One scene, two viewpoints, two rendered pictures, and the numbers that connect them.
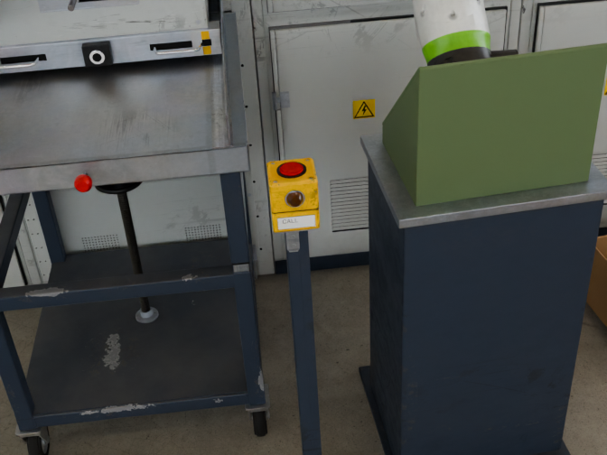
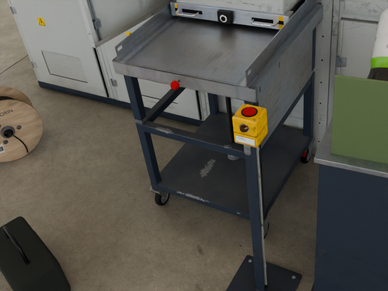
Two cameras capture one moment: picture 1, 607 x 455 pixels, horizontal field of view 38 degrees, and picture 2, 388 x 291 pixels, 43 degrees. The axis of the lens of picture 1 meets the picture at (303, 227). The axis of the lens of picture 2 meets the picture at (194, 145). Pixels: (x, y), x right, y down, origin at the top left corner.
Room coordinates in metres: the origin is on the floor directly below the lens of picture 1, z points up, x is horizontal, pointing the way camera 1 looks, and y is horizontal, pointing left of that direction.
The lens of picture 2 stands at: (0.21, -0.61, 1.78)
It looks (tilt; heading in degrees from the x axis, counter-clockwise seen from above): 39 degrees down; 40
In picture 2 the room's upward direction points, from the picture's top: 9 degrees counter-clockwise
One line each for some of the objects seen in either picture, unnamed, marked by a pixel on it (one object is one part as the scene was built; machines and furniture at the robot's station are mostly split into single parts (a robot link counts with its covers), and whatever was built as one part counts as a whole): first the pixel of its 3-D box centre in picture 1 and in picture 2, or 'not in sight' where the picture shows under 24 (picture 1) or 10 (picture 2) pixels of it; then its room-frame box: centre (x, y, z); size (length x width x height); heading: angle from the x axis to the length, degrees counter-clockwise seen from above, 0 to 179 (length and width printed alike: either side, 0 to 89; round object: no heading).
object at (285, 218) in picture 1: (293, 195); (250, 125); (1.25, 0.01, 0.85); 0.08 x 0.08 x 0.10; 3
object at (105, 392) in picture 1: (128, 227); (228, 108); (1.75, 0.42, 0.46); 0.64 x 0.58 x 0.66; 3
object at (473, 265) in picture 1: (469, 308); (381, 222); (1.48, -0.36, 0.37); 0.39 x 0.30 x 0.73; 97
